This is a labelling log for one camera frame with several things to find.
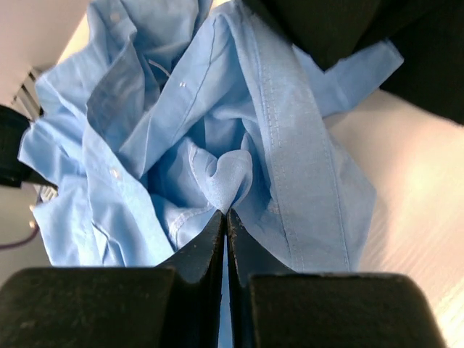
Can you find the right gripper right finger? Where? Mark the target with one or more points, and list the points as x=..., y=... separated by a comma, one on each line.
x=274, y=306

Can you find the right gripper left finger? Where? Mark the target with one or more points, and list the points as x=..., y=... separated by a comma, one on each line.
x=175, y=304

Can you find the light blue shirt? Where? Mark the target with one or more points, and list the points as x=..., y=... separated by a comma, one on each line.
x=175, y=110

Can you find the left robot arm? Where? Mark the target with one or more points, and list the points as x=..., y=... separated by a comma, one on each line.
x=14, y=173

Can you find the black shirt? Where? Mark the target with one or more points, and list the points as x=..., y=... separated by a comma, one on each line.
x=412, y=49

